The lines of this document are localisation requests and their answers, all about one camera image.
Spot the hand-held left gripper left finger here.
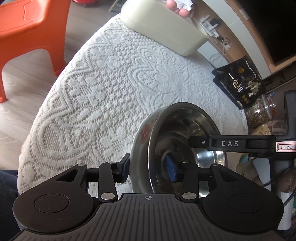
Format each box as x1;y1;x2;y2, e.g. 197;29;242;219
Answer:
54;153;130;202

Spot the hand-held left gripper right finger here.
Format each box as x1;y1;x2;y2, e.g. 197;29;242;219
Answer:
164;154;234;202

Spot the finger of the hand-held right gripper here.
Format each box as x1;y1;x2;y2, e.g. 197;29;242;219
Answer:
188;135;277;158

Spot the stainless steel bowl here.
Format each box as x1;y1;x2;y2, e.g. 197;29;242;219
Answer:
148;102;228;194

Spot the glass jar of peanuts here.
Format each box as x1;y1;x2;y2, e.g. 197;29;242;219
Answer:
251;119;288;136

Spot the glass jar of sunflower seeds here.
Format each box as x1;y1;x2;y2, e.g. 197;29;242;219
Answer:
245;94;277;129

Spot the black snack bag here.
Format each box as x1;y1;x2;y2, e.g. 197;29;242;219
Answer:
212;55;267;110

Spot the white lace tablecloth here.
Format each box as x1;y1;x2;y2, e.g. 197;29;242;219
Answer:
17;13;249;197

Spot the black television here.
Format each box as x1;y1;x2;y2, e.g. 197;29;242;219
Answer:
240;0;296;66

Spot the wooden cabinet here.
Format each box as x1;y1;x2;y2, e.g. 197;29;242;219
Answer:
192;0;296;93

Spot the white power strip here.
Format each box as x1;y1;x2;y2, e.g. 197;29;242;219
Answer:
199;14;222;37

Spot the person's left leg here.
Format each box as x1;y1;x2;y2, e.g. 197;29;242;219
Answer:
0;169;20;234

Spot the cream oval container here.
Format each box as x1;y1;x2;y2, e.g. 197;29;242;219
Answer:
121;0;210;56

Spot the orange plastic stool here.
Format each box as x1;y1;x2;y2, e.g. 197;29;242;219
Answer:
0;0;72;103

